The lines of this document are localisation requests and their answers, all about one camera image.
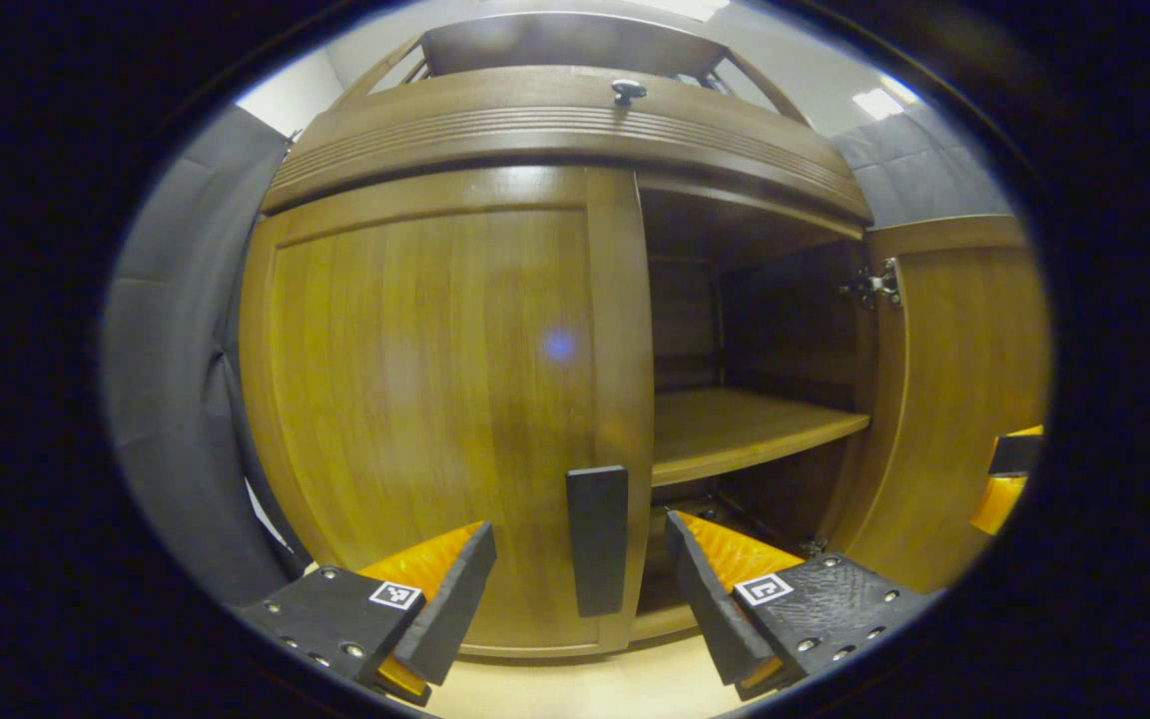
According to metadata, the black door handle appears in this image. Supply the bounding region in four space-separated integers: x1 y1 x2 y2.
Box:
565 464 630 619

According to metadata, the wooden inner shelf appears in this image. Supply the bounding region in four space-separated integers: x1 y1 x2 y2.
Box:
651 386 873 489

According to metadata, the wooden cabinet door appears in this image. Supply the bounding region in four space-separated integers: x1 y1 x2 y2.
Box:
239 165 657 661
833 214 1052 596

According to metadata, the wooden double-door shoe cabinet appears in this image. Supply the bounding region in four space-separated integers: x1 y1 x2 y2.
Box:
239 10 1052 662

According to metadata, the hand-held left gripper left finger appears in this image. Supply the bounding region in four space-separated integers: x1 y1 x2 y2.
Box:
236 520 497 707

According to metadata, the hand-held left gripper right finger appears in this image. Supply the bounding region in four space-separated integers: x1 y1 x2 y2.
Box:
665 510 937 701

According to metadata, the metal door hinge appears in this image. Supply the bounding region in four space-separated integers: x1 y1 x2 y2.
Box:
839 257 904 312

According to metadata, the small ceiling light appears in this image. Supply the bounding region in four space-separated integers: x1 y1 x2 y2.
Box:
853 74 923 123

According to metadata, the wooden cabinet drawer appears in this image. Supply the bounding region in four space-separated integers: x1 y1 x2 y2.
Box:
261 64 874 227

